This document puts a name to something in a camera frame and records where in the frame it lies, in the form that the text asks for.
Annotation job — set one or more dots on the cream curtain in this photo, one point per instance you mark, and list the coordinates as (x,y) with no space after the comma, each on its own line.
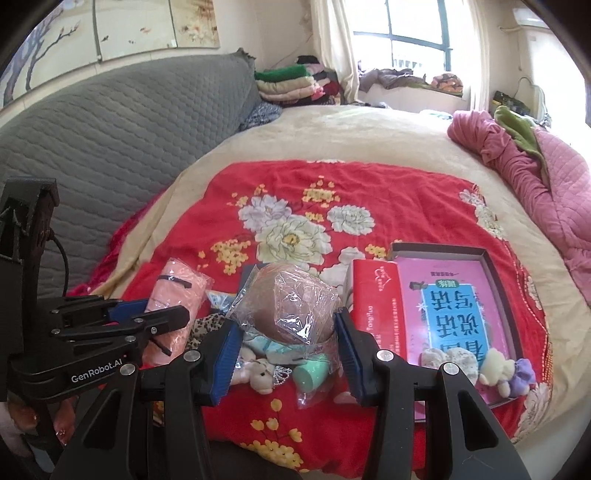
(332,46)
(480,55)

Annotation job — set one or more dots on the green plastic cup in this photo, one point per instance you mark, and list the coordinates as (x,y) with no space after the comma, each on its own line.
(311,374)

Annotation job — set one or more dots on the grey quilted sofa cover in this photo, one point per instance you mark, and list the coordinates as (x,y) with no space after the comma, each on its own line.
(115,138)

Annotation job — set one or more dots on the person's left hand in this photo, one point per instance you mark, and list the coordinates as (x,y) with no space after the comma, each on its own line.
(27,415)

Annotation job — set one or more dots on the white air conditioner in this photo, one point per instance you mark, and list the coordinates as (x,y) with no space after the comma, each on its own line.
(531,18)

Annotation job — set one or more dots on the leopard print cloth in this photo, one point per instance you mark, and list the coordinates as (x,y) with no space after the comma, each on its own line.
(207,325)

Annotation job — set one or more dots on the red floral blanket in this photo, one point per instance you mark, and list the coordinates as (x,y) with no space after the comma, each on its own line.
(392,198)

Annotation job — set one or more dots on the window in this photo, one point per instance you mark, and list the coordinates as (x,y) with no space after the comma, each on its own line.
(415,27)

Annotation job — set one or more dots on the clear bag with brown item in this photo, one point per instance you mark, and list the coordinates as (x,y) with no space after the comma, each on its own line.
(286,295)

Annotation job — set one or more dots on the pink cloth packet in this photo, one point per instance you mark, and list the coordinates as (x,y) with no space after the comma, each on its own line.
(175,286)

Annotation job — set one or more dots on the dark cardboard box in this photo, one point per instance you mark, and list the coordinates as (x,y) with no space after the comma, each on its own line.
(489,277)

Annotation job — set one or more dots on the red tissue box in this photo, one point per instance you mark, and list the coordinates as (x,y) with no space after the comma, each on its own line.
(374,300)

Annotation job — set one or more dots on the white floral cloth pouch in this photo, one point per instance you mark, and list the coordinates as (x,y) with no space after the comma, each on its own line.
(450,360)

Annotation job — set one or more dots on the floral cushion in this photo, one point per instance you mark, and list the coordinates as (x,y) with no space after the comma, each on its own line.
(448,82)

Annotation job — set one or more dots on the blue patterned cloth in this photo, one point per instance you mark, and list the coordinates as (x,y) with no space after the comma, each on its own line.
(261,115)

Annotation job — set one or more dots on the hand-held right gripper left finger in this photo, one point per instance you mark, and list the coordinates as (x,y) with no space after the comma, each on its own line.
(226,360)

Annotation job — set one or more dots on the plush bear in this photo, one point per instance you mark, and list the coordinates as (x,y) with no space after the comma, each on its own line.
(261,376)
(496,364)

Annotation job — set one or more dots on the pink quilt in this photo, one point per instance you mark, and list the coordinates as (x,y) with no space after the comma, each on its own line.
(554,184)

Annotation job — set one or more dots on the beige bedsheet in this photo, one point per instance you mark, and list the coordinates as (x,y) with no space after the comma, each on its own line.
(369,134)

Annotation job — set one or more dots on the stack of folded clothes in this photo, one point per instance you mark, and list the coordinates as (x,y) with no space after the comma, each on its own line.
(286,87)

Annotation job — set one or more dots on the green blanket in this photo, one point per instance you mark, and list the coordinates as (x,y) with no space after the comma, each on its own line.
(517,129)

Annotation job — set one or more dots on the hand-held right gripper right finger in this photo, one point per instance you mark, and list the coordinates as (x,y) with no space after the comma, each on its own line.
(351,355)

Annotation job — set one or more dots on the floral wall painting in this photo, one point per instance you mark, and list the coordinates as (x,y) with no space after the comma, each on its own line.
(129,32)

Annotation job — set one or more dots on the plush bear in purple dress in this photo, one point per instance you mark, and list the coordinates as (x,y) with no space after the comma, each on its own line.
(496,364)

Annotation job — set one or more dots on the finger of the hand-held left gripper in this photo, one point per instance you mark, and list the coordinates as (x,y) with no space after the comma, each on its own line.
(166,318)
(131,310)

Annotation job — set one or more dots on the pink and blue book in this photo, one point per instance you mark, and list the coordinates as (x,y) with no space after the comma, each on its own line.
(443,304)

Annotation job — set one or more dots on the grey clothing pile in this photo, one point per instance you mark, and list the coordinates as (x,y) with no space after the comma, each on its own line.
(392,78)

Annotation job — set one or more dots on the small silver tiara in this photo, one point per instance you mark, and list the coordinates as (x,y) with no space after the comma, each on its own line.
(282,374)

